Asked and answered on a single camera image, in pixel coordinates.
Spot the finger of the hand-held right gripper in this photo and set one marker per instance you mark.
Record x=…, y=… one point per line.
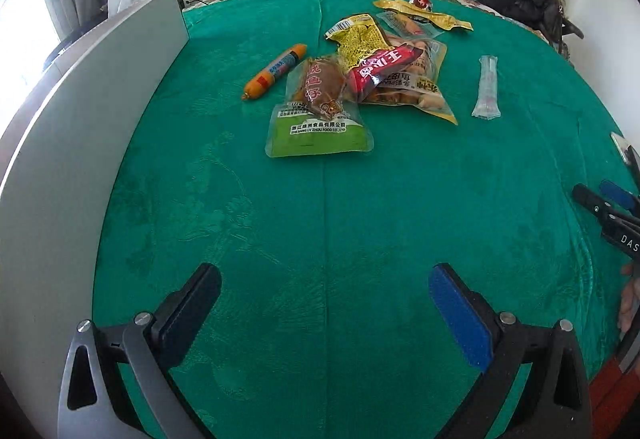
x=620, y=194
x=592, y=200

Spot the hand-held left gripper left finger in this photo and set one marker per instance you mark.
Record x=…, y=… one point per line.
x=192, y=304

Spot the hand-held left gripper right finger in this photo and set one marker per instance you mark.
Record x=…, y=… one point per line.
x=457, y=314

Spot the long clear tube packet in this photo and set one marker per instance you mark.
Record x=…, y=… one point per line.
x=486, y=89

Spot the large clear yellow-edged snack packet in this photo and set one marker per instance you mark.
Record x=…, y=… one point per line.
x=427, y=91

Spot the grey storage box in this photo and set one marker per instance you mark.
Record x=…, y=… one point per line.
x=75, y=144

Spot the green packet with brown snack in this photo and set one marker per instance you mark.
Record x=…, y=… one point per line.
x=320, y=134

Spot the yellow snack wrapper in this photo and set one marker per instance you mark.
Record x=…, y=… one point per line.
x=442, y=21

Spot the orange sausage stick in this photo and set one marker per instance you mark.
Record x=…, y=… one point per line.
x=275, y=71

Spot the red snack packet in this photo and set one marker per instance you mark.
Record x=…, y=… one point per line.
x=380, y=69

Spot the small clear packet orange snack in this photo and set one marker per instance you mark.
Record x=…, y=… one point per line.
x=405, y=25

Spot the small red and white packet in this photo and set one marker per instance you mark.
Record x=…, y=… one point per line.
x=421, y=1

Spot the yellow patterned snack packet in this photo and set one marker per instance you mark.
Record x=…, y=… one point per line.
x=357, y=41

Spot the person's right hand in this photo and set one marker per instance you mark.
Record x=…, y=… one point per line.
x=630, y=299

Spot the white phone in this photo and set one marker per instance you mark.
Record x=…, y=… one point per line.
x=626, y=148

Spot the green blanket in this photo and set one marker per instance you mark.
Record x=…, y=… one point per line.
x=325, y=219

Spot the pile of dark clothes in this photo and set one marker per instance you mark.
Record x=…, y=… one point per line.
x=520, y=1

